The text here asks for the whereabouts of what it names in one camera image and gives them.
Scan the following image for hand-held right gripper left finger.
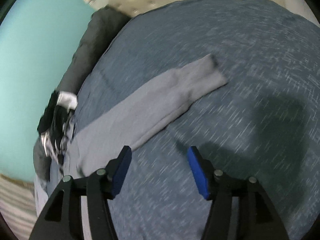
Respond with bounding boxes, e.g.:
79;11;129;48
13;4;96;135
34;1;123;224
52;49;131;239
30;145;132;240

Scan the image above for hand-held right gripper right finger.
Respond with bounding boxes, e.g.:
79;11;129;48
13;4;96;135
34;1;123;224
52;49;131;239
187;146;288;240

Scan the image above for grey sweater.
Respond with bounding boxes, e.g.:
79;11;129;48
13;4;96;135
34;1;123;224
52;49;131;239
49;54;228;240

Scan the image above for pile of clothes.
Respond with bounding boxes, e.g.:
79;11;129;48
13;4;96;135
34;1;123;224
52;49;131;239
37;90;78;165

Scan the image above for beige striped curtain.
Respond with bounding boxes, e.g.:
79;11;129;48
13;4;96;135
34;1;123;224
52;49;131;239
0;174;38;230

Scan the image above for bed with blue sheet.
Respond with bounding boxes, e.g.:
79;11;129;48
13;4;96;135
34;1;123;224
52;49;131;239
50;0;320;240

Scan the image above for dark grey rolled duvet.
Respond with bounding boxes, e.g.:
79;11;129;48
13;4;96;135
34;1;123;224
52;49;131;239
32;6;133;180

